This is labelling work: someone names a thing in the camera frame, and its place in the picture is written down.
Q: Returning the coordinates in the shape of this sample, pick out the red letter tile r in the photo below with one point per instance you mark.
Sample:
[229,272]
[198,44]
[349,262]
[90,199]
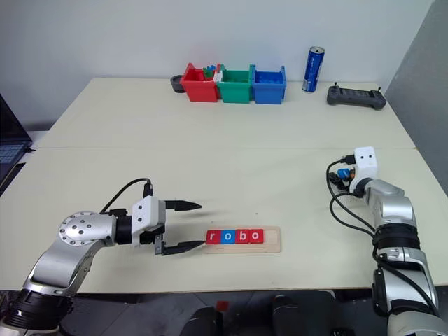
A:
[213,237]

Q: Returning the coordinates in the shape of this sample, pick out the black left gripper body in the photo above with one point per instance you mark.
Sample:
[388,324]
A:
[154,238]

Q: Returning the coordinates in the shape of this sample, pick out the green plastic storage bin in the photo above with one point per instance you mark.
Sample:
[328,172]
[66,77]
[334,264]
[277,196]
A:
[236,89]

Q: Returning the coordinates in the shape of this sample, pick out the wooden letter tray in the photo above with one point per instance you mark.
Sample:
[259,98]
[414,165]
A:
[271,241]

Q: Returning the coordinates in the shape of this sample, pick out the red letter o block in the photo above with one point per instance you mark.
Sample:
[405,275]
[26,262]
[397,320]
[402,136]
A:
[256,236]

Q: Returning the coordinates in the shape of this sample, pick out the grey handheld remote controller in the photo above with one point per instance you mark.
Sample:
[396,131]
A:
[357,96]

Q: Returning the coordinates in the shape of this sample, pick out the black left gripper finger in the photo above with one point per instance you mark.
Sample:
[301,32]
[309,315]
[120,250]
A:
[183,205]
[182,248]

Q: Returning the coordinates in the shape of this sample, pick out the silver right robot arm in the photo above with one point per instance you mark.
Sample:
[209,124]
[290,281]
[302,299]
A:
[392,210]

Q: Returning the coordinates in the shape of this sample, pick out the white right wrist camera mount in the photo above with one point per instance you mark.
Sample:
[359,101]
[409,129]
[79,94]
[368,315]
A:
[365,161]

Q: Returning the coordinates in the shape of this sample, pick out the blue letter t block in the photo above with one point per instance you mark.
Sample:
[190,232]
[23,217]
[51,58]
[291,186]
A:
[344,172]

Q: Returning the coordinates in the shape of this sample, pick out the red plastic storage bin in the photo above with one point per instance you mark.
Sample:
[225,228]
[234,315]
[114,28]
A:
[199,89]

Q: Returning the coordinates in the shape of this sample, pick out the red letter tile b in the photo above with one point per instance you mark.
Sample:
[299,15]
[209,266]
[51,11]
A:
[242,236]

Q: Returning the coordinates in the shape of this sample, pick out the blue plastic storage bin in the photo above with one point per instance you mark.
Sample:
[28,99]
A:
[267,91]

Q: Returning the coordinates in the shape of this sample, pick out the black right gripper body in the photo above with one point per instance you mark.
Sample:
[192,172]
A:
[344,182]

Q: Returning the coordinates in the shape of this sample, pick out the blue drink can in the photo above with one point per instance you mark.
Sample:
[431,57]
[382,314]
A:
[314,70]

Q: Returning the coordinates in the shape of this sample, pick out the dark laptop computer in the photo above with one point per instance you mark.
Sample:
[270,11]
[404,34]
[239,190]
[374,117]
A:
[12,129]

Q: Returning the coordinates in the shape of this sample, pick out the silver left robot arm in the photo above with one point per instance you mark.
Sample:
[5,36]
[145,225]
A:
[80,227]

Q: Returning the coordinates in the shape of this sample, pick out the small red square object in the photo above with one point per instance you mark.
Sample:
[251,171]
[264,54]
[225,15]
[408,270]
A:
[222,306]

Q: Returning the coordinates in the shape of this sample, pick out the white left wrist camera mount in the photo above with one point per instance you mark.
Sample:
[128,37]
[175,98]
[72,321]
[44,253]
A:
[147,211]

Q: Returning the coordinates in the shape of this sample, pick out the dark rounded shape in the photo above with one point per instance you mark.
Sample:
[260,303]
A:
[203,322]
[287,315]

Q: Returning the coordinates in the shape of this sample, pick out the blue letter tile o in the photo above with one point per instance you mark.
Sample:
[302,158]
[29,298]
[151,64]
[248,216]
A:
[227,237]

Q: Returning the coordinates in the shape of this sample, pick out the small toy bricks pile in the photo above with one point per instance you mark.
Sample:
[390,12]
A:
[210,73]

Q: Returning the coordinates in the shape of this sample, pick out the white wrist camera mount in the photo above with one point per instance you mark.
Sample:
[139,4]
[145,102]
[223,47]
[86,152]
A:
[147,211]
[365,161]

